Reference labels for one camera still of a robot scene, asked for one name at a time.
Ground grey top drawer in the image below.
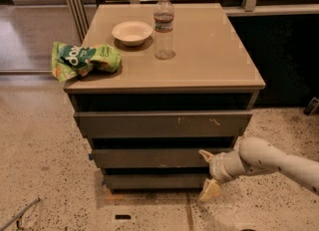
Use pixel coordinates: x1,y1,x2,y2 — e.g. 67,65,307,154
74,111,252,138

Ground clear plastic water bottle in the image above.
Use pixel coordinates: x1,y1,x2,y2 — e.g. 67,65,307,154
154,0,174,60

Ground metal rod on floor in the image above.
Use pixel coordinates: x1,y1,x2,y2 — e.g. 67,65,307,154
0,197,41,231

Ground dark object at right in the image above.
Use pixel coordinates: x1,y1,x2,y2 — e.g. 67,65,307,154
303,97,319,116

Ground green chip bag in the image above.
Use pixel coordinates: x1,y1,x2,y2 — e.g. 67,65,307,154
51,42,121,83

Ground grey middle drawer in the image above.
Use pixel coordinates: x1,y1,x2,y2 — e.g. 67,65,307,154
89,147,235,169

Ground grey drawer cabinet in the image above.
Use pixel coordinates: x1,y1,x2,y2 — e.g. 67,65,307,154
64,4,265,177

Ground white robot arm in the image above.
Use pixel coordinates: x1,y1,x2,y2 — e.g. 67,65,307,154
198,137,319,202

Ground grey bottom drawer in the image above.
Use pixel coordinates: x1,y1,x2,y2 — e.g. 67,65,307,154
104,174,206,190

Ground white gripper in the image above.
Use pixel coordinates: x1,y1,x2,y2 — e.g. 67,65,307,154
198,149,246,202

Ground white bowl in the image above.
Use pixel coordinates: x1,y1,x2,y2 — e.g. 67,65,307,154
112,21,153,47

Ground grey drawer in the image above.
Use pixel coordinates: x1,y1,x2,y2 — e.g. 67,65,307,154
74,111,252,138
104,174,206,190
89,147,235,169

